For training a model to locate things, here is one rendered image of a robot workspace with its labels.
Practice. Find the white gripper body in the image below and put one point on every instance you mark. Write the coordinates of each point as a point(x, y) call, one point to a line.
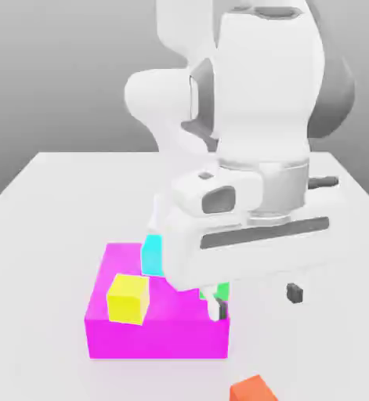
point(187, 257)

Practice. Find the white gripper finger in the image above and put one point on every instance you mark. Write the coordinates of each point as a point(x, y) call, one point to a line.
point(214, 308)
point(294, 293)

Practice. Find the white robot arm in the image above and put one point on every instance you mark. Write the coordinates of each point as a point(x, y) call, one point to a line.
point(259, 94)

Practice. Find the small green cube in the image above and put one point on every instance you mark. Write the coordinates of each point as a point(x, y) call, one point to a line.
point(223, 289)

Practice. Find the small cyan cube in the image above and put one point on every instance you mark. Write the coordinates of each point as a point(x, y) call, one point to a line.
point(151, 257)

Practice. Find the small yellow cube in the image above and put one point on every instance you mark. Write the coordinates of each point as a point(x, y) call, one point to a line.
point(126, 300)

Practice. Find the small orange cube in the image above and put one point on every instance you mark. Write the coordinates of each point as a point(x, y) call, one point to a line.
point(250, 391)

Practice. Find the large magenta box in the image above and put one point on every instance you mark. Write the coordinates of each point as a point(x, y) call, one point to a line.
point(159, 338)

